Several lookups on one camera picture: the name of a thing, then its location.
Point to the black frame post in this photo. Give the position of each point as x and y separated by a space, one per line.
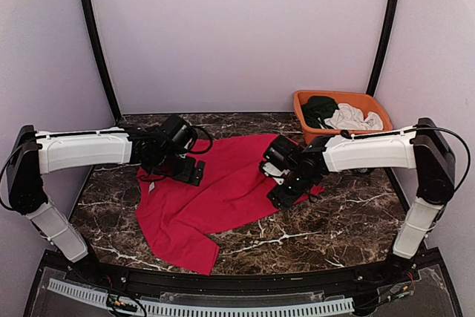
99 57
381 51

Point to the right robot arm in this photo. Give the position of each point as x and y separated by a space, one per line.
296 169

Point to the dark green garment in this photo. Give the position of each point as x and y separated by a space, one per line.
317 110

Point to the black front rail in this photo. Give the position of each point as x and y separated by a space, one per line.
361 282

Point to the white garment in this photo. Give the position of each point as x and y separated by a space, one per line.
348 117

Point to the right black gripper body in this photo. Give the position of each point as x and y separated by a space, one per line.
297 185

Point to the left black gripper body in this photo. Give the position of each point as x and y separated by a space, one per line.
178 172

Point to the left black frame post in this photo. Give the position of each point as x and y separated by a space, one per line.
99 57

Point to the white slotted cable duct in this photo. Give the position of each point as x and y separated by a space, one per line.
195 305

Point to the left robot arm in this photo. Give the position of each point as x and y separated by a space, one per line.
162 151

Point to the orange plastic basin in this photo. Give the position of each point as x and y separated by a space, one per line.
362 101

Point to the red t-shirt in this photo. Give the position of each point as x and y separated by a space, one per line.
176 218

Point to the right black frame post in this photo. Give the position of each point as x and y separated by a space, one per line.
381 51

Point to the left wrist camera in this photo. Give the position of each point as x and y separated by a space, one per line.
179 131

